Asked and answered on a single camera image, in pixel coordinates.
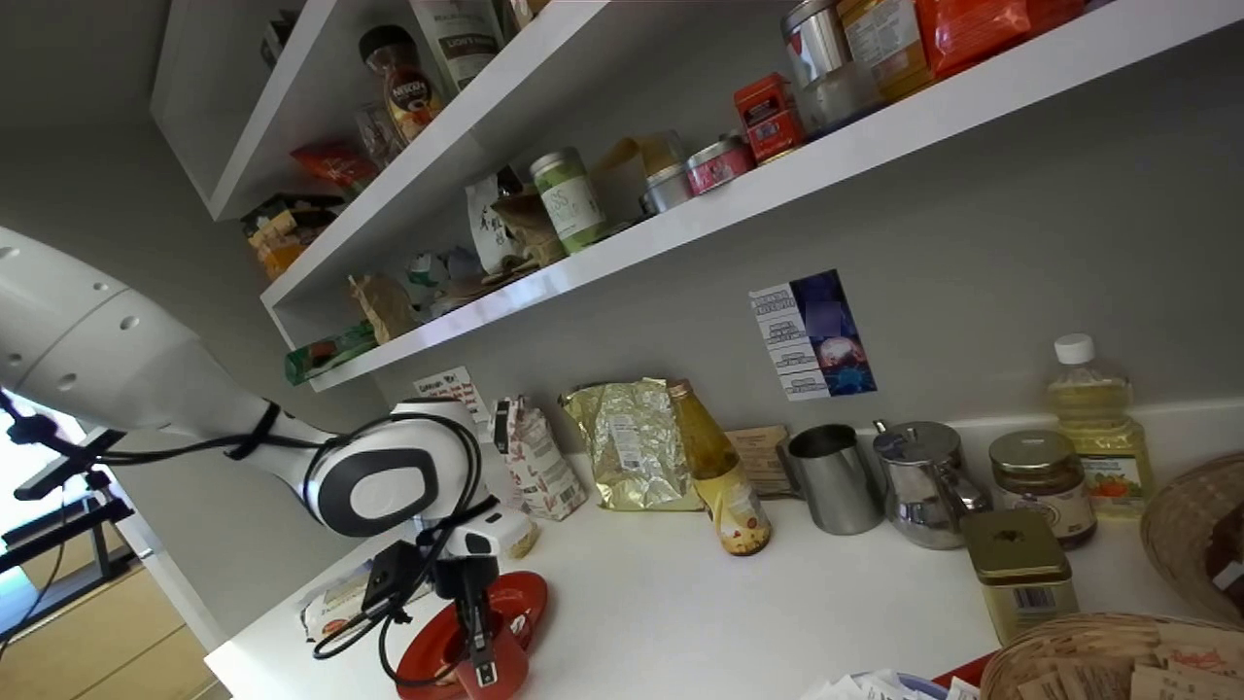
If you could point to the dark lid jar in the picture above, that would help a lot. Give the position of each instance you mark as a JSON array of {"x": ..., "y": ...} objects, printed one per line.
[{"x": 396, "y": 75}]

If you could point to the yellow sauce bottle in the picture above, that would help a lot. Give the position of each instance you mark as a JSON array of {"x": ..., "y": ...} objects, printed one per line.
[{"x": 728, "y": 488}]

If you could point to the small brown box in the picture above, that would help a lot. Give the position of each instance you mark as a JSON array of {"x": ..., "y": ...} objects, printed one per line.
[{"x": 763, "y": 460}]

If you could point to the green label jar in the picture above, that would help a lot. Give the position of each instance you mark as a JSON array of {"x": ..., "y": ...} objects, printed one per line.
[{"x": 568, "y": 201}]

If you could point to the wicker basket with packets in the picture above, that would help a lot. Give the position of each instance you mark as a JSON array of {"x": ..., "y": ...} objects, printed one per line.
[{"x": 1114, "y": 660}]

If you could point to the red tray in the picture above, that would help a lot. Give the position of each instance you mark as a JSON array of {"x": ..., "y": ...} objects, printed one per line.
[{"x": 967, "y": 672}]

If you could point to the blue white carton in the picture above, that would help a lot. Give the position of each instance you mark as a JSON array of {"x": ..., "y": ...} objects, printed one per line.
[{"x": 816, "y": 337}]

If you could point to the white printed snack bag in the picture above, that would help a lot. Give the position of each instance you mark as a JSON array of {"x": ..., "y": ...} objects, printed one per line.
[{"x": 538, "y": 456}]

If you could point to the small white jar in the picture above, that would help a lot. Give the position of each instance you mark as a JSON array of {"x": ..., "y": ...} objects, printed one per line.
[{"x": 665, "y": 187}]

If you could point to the pink round tin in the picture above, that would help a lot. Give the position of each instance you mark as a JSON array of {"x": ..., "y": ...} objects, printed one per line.
[{"x": 722, "y": 165}]

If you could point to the silver can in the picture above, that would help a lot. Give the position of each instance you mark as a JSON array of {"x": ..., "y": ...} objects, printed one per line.
[{"x": 820, "y": 62}]

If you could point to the brown paper bag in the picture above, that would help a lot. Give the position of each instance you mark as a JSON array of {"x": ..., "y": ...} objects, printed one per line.
[{"x": 382, "y": 306}]

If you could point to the wrapped cookie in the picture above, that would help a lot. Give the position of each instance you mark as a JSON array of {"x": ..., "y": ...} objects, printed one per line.
[{"x": 340, "y": 606}]

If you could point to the black robot table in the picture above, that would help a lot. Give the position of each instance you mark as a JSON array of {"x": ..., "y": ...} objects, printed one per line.
[{"x": 65, "y": 537}]

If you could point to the green packets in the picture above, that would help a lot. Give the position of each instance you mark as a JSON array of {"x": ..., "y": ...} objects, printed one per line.
[{"x": 331, "y": 355}]

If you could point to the steel teapot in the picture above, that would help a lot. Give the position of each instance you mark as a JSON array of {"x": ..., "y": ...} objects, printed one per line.
[{"x": 927, "y": 482}]

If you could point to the steel cup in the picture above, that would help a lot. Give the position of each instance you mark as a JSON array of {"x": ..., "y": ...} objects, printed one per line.
[{"x": 836, "y": 478}]

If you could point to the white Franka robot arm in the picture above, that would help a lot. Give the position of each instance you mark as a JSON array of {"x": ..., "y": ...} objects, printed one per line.
[{"x": 130, "y": 351}]

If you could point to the orange foil bag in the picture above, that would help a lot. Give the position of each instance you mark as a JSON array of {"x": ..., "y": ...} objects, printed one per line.
[{"x": 987, "y": 29}]

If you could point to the teal box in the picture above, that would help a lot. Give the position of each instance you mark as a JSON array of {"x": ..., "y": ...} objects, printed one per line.
[{"x": 444, "y": 283}]

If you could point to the white shelf board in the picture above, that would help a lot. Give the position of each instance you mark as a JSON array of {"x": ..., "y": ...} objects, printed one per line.
[
  {"x": 392, "y": 123},
  {"x": 779, "y": 196}
]

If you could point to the gold foil bag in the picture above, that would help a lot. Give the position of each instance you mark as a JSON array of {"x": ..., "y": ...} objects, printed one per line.
[{"x": 641, "y": 445}]

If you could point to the yellow food package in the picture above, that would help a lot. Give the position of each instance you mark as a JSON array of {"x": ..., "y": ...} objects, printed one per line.
[{"x": 884, "y": 46}]

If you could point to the red box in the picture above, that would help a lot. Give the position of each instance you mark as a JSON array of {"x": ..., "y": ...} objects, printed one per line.
[{"x": 766, "y": 119}]

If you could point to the round wicker basket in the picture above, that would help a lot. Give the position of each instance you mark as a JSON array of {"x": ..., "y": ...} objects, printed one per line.
[{"x": 1198, "y": 537}]

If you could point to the glass jar with metal lid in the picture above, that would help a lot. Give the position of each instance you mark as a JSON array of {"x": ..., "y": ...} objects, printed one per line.
[{"x": 1045, "y": 488}]

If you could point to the gold tea tin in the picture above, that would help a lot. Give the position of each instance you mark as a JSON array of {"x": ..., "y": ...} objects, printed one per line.
[{"x": 1026, "y": 576}]

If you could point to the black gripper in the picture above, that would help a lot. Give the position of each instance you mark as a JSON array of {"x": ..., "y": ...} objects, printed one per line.
[{"x": 476, "y": 602}]

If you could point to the orange plate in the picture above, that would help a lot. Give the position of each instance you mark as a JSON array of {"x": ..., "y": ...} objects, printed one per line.
[{"x": 435, "y": 672}]

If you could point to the black tripod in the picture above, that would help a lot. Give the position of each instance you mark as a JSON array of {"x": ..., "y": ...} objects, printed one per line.
[{"x": 60, "y": 449}]

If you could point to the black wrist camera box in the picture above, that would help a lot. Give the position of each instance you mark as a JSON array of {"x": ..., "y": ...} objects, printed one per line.
[{"x": 392, "y": 576}]

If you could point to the white and black card package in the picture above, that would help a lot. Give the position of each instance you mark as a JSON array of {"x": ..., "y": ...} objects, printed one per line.
[{"x": 492, "y": 227}]

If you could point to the cooking oil bottle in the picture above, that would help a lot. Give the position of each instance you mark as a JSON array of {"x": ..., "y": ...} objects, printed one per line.
[{"x": 1098, "y": 421}]

